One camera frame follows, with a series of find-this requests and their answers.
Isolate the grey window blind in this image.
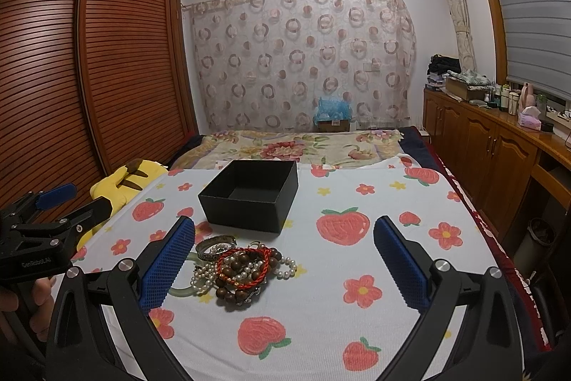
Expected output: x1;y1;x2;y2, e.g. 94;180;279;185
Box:
499;0;571;100

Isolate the white pearl necklace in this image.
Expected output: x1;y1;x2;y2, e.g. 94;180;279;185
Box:
190;255;298;296

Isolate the strawberry print tablecloth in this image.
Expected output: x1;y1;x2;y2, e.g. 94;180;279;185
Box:
50;155;499;381

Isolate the green jade bangle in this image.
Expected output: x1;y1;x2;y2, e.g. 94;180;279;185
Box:
168;251;202;298

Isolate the brown wooden bead bracelet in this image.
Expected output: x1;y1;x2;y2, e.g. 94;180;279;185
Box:
214;245;283;307

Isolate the pink tissue box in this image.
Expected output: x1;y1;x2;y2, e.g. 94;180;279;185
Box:
518;106;542;131

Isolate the silver bangle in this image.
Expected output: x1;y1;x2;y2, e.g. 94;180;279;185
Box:
196;235;237;262

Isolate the black jewelry box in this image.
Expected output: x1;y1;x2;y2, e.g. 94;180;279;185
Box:
198;160;298;235

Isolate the circle pattern lace curtain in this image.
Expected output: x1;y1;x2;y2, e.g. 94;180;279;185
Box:
189;0;416;131

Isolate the yellow pikachu plush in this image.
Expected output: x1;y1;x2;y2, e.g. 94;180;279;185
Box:
72;159;167;261

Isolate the person's left hand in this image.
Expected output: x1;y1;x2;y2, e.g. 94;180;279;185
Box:
1;276;57;342

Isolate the blue wrapped cardboard box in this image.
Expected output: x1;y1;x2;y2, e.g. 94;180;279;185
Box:
314;97;352;132

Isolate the tied beige side curtain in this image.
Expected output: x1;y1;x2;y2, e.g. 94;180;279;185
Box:
425;0;478;75

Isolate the red string bracelet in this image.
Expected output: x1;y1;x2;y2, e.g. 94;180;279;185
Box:
215;245;273;291

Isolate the pink rabbit figurine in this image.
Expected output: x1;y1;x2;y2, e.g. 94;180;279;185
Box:
518;82;535;114

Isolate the wooden sideboard cabinet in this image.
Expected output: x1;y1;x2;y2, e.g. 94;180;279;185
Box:
423;89;570;255

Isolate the brown box on sideboard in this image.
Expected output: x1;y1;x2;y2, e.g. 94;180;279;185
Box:
445;70;492;101

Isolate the pile of folded clothes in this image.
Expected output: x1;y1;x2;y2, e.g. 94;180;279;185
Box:
426;54;461;91

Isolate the wooden louvered wardrobe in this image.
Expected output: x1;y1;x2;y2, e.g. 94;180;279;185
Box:
1;0;197;210

